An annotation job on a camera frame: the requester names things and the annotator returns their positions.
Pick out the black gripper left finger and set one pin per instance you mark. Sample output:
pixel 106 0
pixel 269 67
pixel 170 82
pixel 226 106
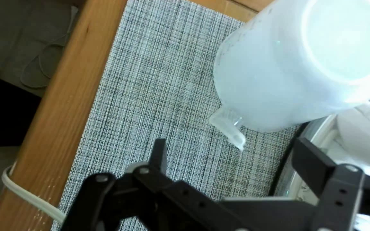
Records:
pixel 157 154

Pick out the translucent plastic measuring jug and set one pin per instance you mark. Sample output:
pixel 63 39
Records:
pixel 279 72

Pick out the wooden side table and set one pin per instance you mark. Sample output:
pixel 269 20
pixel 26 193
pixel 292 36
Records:
pixel 65 111

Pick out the grey woven placemat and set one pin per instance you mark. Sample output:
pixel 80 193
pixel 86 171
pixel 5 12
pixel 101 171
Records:
pixel 151 94

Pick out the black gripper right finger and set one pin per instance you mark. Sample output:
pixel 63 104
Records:
pixel 311 161

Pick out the white clothes iron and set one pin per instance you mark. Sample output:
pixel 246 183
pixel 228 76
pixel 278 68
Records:
pixel 365 133

